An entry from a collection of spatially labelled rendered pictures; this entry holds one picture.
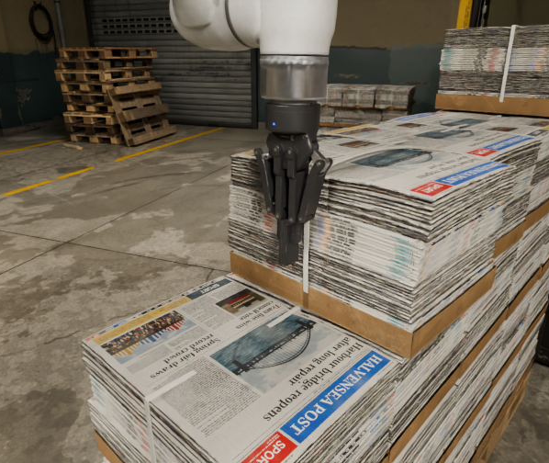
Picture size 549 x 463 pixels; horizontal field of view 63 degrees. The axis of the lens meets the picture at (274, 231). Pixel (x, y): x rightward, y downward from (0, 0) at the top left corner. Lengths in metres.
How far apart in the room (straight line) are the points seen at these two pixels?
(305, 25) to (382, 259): 0.31
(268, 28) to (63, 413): 1.62
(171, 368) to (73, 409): 1.31
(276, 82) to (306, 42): 0.06
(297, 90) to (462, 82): 0.94
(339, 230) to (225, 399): 0.27
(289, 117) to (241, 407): 0.36
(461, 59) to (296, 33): 0.95
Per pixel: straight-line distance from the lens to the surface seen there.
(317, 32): 0.59
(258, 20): 0.61
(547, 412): 2.04
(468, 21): 2.05
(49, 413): 1.95
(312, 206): 0.64
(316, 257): 0.69
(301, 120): 0.60
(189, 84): 8.57
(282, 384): 0.61
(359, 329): 0.68
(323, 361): 0.65
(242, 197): 0.78
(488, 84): 1.46
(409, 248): 0.59
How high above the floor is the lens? 1.22
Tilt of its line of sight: 22 degrees down
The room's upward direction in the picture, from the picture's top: straight up
